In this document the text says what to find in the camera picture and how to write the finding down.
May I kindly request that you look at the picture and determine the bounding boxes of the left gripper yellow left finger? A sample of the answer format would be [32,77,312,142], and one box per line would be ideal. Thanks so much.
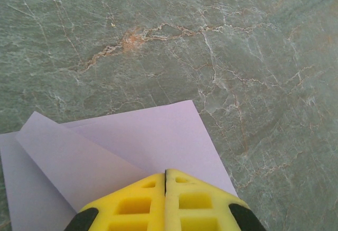
[64,172,166,231]

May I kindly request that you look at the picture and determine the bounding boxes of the purple paper sheet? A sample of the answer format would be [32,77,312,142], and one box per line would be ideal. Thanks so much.
[0,100,238,231]

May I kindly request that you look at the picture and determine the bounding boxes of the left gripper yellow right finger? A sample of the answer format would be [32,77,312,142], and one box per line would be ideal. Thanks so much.
[165,168,266,231]

